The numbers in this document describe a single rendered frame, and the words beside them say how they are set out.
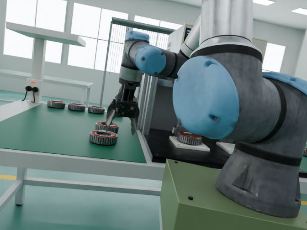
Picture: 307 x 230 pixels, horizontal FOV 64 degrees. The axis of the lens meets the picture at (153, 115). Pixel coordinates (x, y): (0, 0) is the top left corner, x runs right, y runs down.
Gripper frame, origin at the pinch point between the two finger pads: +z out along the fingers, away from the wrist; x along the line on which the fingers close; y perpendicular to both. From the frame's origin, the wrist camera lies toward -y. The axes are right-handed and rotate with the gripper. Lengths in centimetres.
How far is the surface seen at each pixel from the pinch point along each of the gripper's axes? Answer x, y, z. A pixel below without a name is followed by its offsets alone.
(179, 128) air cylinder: 31.8, -24.9, 7.3
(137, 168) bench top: 6.6, 12.8, 7.0
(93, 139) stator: -8.9, -5.5, 8.2
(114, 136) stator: -1.1, -7.1, 6.6
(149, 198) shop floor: 45, -83, 105
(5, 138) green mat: -38.8, -0.6, 9.1
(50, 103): -39, -72, 23
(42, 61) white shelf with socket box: -48, -88, 2
